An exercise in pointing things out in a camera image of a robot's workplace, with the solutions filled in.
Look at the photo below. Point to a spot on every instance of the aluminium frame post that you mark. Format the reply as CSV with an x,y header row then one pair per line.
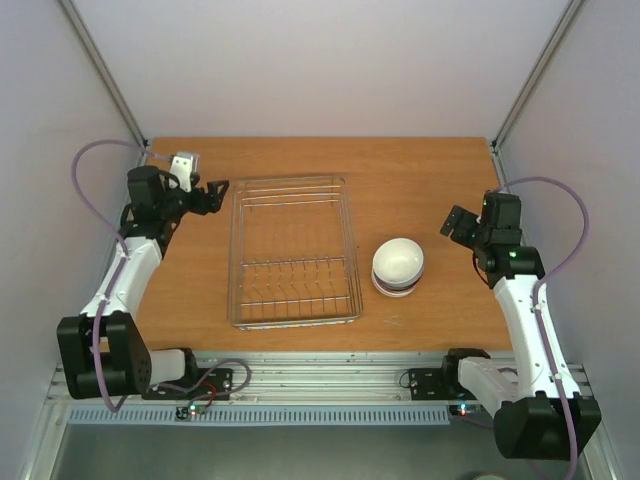
x,y
558,33
87,42

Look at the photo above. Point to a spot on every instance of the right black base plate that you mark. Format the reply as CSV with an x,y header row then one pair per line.
x,y
428,384

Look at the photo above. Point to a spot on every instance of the aluminium rail base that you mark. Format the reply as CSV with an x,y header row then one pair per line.
x,y
325,378

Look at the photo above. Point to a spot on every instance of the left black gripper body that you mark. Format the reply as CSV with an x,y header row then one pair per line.
x,y
200,206

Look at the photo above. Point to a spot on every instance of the white ceramic bowl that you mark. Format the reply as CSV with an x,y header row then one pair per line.
x,y
398,263

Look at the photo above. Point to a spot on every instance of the left aluminium frame post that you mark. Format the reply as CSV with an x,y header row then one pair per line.
x,y
87,42

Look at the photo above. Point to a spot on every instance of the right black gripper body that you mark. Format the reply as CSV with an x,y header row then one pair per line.
x,y
465,231

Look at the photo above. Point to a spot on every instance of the small circuit board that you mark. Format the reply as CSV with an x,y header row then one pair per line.
x,y
464,409
189,412

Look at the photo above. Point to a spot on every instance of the left small circuit board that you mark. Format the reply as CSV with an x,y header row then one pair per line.
x,y
189,412

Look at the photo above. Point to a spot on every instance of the right aluminium frame post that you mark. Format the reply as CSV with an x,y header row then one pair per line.
x,y
558,33

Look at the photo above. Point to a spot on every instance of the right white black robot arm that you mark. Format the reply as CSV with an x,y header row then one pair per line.
x,y
539,412

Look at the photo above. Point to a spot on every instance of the grey slotted cable duct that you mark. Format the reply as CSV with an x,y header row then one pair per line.
x,y
264,416

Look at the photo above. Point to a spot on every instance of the metal wire dish rack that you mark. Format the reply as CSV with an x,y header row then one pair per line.
x,y
293,255

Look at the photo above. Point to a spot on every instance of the right small circuit board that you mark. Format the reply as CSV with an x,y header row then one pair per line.
x,y
464,409

